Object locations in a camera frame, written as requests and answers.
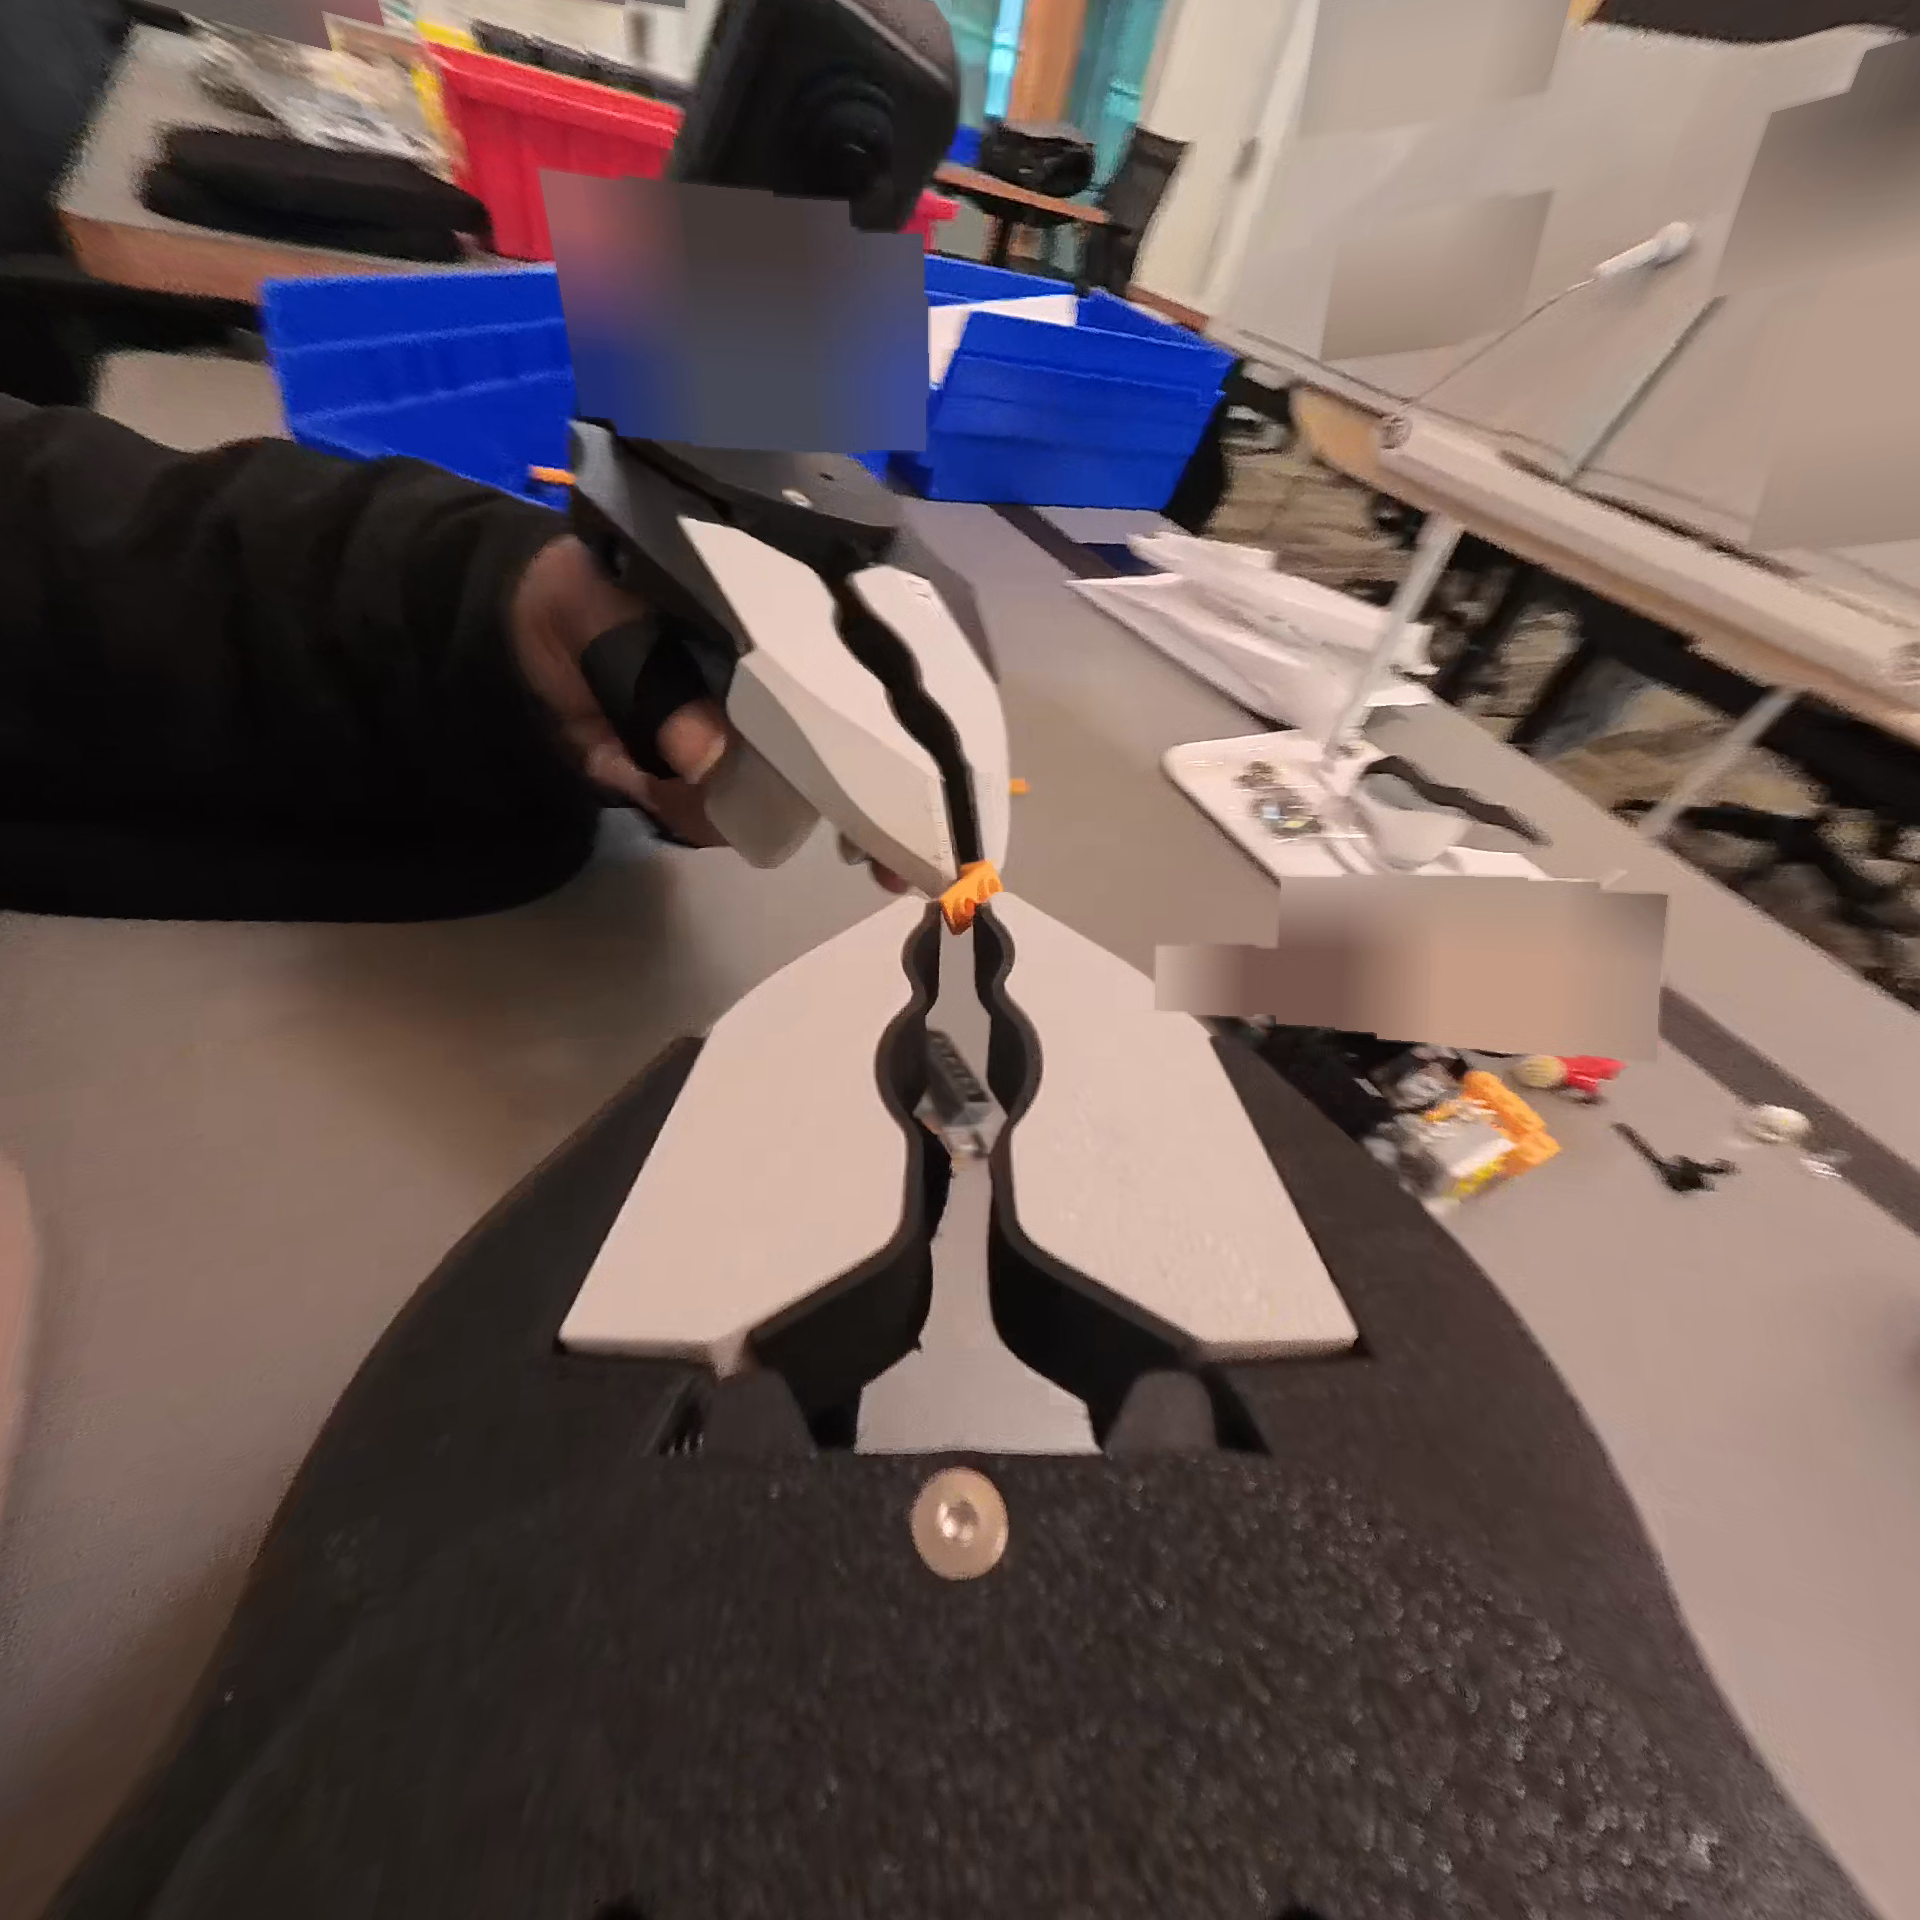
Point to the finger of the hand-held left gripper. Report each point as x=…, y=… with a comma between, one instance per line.
x=810, y=692
x=961, y=692

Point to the black bag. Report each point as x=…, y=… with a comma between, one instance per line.
x=1036, y=158

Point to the black padded cloth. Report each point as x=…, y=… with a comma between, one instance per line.
x=300, y=195

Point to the small black toy part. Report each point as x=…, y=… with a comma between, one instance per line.
x=1673, y=1162

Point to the clear plastic parts bag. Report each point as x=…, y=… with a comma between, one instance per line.
x=329, y=90

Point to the orange grey brick assembly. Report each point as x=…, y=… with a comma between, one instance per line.
x=955, y=1095

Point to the black red toy car chassis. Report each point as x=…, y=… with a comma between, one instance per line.
x=1464, y=1148

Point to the person's left hand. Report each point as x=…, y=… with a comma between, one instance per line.
x=562, y=662

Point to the red plastic bin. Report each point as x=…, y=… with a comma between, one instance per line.
x=509, y=135

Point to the instruction booklet on stand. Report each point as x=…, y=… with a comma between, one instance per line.
x=1651, y=571

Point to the black mesh chair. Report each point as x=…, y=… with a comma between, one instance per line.
x=1137, y=195

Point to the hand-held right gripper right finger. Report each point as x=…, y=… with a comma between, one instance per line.
x=1171, y=1186

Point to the clear bag of dark parts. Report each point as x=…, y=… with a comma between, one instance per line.
x=1282, y=804

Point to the small orange toy brick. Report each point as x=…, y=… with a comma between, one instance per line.
x=970, y=897

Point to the small red toy piece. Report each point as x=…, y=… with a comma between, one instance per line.
x=1594, y=1076

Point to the white toy helmet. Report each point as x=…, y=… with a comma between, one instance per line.
x=1779, y=1124

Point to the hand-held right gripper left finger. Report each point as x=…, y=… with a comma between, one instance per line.
x=749, y=1186

